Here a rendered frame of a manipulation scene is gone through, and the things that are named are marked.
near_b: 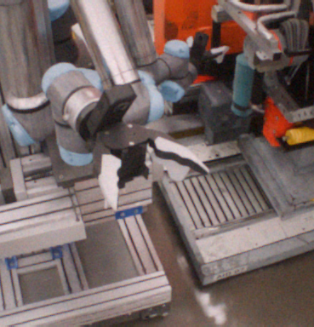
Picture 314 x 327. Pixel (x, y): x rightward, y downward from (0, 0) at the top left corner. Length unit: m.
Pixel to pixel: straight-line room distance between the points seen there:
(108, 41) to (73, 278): 1.05
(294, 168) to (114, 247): 0.86
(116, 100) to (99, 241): 1.26
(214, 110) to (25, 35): 1.31
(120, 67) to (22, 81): 0.26
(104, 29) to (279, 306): 1.41
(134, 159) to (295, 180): 1.48
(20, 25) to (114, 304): 1.04
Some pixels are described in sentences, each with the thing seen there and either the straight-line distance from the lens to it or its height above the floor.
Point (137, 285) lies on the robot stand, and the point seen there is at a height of 0.23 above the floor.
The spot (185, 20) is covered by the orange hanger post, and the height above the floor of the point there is 0.74.
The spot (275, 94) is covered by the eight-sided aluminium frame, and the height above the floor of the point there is 0.62.
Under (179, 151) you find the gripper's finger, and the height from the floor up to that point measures 1.24.
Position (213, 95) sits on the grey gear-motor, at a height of 0.40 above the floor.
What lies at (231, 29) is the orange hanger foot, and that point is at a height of 0.66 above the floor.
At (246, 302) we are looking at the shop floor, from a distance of 2.00.
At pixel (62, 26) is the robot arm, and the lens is 1.63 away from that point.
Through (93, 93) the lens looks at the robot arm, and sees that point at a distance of 0.80.
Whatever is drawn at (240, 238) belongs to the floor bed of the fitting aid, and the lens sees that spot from 2.08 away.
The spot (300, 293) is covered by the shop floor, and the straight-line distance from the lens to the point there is 2.07.
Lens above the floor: 1.72
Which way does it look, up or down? 45 degrees down
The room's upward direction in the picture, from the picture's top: straight up
